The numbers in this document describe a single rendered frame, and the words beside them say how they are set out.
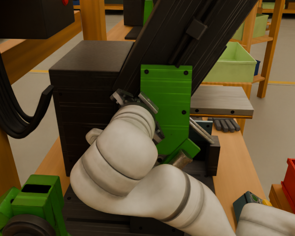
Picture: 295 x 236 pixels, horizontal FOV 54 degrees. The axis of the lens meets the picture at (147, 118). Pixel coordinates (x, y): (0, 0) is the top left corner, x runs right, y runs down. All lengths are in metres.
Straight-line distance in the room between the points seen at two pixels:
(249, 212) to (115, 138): 0.30
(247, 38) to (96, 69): 2.60
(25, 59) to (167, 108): 0.46
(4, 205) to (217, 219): 0.32
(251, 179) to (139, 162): 0.67
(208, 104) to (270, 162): 1.88
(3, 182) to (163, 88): 0.39
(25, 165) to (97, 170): 2.31
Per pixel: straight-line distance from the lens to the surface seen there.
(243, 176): 0.95
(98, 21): 1.42
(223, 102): 0.83
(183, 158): 0.66
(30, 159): 2.66
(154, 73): 0.65
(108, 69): 0.73
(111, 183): 0.31
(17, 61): 0.88
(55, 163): 1.03
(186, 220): 0.38
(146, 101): 0.62
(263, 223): 0.52
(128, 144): 0.30
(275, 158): 2.71
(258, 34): 3.55
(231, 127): 1.14
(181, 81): 0.66
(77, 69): 0.75
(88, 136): 0.50
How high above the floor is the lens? 1.48
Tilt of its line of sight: 29 degrees down
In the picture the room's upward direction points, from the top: straight up
